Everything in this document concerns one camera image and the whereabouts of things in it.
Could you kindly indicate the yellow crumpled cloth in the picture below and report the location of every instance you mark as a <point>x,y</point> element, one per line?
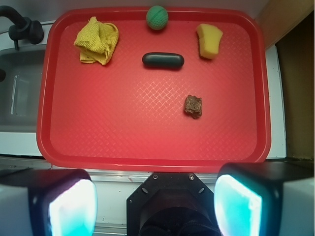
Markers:
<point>97,41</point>

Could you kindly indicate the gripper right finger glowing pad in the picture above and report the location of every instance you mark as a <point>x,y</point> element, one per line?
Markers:
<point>266,199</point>

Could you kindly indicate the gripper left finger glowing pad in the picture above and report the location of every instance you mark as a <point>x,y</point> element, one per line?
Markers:
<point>60,202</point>

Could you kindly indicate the grey sink basin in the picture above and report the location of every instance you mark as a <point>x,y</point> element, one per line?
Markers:
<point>20,82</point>

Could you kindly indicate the red plastic tray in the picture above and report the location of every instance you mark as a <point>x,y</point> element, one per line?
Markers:
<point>123,116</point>

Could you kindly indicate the dark green oblong capsule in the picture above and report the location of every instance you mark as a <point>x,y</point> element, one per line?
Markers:
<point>163,60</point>

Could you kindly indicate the yellow sponge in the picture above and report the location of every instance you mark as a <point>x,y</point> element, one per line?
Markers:
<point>209,37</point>

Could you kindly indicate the brown rough rock chunk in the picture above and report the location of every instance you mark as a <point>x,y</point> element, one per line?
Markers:
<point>193,106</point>

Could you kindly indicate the green rubber ball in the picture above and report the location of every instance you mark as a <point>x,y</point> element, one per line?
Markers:
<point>157,17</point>

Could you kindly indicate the black faucet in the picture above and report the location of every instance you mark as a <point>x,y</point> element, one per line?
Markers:
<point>23,28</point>

